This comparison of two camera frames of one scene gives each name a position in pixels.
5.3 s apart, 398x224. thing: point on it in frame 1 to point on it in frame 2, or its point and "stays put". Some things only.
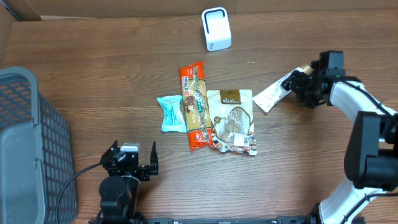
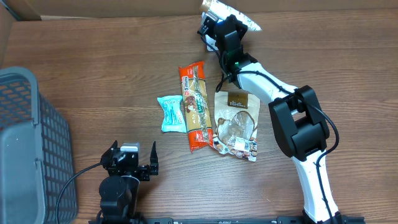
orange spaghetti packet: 200,129 stays put
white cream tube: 273,94 to 221,11
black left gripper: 145,172 stays put
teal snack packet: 173,119 stays put
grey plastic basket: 36,156 stays put
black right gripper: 296,84 to 242,30
